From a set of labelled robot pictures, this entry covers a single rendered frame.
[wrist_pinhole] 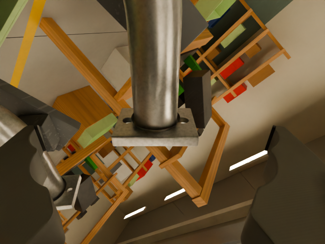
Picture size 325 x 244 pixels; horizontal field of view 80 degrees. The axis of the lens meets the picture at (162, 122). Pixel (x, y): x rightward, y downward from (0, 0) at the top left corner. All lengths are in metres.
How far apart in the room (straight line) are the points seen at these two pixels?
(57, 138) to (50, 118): 0.03
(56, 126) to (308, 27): 6.04
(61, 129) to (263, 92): 6.16
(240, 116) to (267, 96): 0.96
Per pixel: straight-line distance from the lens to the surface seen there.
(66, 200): 0.25
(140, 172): 5.82
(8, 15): 0.33
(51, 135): 0.23
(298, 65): 6.21
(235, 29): 5.51
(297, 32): 6.10
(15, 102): 0.23
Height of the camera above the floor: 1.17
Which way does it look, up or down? 2 degrees up
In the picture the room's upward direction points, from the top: 139 degrees clockwise
